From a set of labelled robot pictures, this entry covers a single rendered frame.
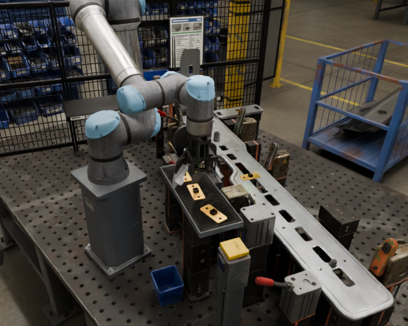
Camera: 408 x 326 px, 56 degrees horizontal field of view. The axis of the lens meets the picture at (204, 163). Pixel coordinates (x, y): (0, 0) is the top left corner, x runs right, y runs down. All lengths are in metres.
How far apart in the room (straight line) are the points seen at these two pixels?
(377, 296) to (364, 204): 0.93
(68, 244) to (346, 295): 1.14
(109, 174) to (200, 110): 0.49
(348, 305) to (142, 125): 0.86
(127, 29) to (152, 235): 0.90
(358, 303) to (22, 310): 1.88
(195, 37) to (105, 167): 1.25
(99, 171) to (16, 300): 1.40
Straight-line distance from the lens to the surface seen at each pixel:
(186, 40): 2.38
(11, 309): 2.58
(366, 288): 1.27
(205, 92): 1.01
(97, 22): 1.20
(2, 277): 2.78
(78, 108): 2.20
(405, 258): 1.33
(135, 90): 1.03
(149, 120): 1.38
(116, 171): 1.38
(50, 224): 1.92
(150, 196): 1.99
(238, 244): 1.06
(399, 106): 3.31
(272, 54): 5.32
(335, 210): 1.47
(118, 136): 1.34
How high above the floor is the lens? 1.89
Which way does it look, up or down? 32 degrees down
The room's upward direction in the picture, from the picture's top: 2 degrees clockwise
